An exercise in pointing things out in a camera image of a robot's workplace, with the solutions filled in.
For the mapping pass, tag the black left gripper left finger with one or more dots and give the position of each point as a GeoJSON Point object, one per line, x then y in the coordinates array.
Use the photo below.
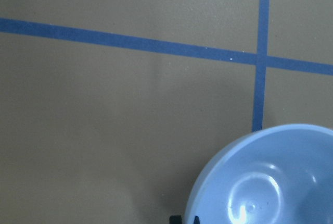
{"type": "Point", "coordinates": [175, 219]}

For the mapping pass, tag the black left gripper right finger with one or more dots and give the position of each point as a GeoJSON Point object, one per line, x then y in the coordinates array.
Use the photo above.
{"type": "Point", "coordinates": [196, 220]}

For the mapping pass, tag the blue bowl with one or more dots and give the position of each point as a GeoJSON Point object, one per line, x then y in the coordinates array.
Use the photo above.
{"type": "Point", "coordinates": [281, 174]}

